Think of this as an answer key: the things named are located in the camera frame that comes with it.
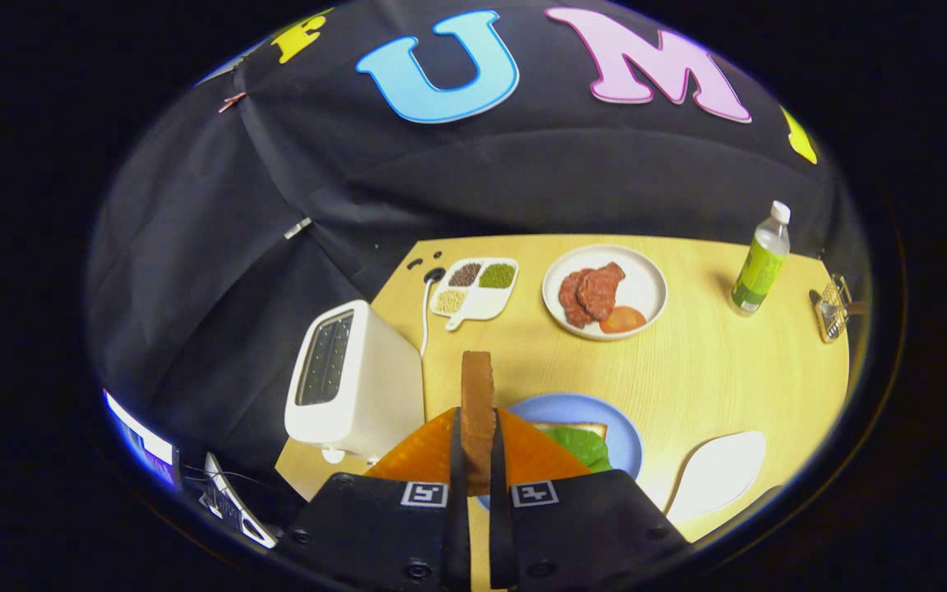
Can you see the pile of green beans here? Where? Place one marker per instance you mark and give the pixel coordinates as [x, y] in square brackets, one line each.
[496, 275]

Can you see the silver clip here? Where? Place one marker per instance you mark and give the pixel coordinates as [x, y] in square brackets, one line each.
[298, 228]

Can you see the green lettuce leaf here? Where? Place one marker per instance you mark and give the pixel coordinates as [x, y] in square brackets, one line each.
[580, 448]

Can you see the brown meat patty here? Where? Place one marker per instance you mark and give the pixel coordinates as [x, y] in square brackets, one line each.
[601, 288]
[570, 300]

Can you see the green-label plastic bottle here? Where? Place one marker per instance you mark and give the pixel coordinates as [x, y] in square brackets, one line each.
[757, 271]

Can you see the white round plate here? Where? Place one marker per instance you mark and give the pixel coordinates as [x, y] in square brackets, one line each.
[642, 284]

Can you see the lit computer screen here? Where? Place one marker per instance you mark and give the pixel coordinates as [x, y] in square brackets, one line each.
[145, 440]

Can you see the toasted bread slice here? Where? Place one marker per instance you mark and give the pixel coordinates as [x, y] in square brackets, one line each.
[478, 411]

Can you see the white rounded square plate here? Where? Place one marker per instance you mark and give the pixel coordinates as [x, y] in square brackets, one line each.
[720, 473]

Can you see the white-edged dark device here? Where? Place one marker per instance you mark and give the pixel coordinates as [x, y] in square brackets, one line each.
[235, 506]

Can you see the pile of dark beans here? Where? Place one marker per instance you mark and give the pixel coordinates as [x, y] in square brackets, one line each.
[464, 274]

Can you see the blue round plate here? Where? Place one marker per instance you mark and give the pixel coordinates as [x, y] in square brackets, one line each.
[572, 409]

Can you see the white divided dish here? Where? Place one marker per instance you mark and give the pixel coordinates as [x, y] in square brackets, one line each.
[482, 308]

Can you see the white toaster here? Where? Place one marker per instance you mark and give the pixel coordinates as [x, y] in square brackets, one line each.
[383, 386]

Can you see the copper clip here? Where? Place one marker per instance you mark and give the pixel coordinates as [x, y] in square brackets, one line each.
[233, 102]

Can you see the red tomato slice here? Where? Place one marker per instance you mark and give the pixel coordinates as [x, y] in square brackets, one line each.
[623, 319]

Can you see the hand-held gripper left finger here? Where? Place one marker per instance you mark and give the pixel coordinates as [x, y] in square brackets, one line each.
[457, 526]

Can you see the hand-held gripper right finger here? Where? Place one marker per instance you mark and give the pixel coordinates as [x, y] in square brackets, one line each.
[500, 534]

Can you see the white bread slice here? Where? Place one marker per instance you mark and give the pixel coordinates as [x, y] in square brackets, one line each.
[593, 427]

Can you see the black backdrop cloth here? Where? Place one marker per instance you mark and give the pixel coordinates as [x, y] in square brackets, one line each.
[523, 181]

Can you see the pile of pale beans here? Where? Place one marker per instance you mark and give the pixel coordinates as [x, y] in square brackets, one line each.
[450, 301]

